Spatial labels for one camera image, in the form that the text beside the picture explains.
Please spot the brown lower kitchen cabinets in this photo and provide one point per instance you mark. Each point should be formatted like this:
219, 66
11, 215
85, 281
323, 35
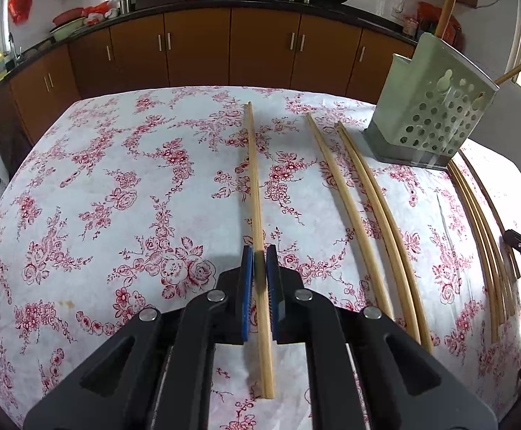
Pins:
197, 49

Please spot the green perforated chopstick holder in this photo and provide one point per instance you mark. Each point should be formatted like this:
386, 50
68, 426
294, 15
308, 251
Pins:
394, 112

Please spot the red bag of seasonings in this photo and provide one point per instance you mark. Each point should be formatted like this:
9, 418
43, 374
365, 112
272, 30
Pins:
430, 15

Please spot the black kitchen countertop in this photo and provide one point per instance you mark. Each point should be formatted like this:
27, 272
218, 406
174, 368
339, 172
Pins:
224, 2

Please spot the green basin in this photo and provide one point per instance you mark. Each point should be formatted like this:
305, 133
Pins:
67, 30

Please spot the metal faucet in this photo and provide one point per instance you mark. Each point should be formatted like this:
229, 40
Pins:
14, 49

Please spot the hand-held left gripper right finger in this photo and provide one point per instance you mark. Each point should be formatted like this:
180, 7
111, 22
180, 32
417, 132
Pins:
274, 304

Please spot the hanging red plastic bag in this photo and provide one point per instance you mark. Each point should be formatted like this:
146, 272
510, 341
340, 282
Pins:
20, 6

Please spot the red floral white tablecloth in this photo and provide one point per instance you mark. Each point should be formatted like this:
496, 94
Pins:
108, 210

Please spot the steel cup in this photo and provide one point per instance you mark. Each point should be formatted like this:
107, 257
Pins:
126, 5

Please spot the red basin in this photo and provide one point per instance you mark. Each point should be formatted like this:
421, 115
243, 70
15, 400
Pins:
68, 15

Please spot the orange plastic bag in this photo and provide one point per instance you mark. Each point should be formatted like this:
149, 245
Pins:
96, 9

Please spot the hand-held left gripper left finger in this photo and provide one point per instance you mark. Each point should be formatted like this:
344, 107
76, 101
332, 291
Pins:
245, 304

